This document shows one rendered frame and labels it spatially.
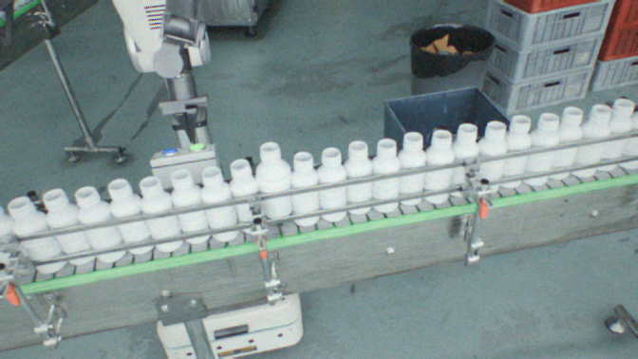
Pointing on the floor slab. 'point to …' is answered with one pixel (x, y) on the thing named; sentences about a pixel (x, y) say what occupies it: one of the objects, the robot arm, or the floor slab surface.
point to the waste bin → (460, 64)
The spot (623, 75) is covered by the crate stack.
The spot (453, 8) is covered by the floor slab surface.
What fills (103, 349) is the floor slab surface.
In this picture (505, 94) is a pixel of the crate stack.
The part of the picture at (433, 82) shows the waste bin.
